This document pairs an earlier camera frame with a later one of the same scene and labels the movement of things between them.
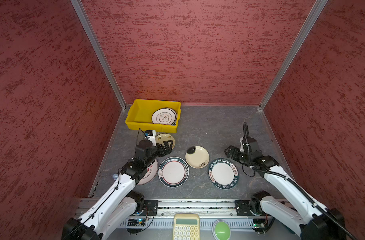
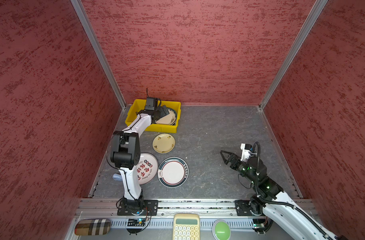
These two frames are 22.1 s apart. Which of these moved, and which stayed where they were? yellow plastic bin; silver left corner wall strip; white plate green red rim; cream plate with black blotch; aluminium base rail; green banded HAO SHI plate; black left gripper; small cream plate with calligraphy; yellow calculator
Moved: black left gripper; cream plate with black blotch; green banded HAO SHI plate
Stayed: yellow calculator; white plate green red rim; silver left corner wall strip; aluminium base rail; small cream plate with calligraphy; yellow plastic bin
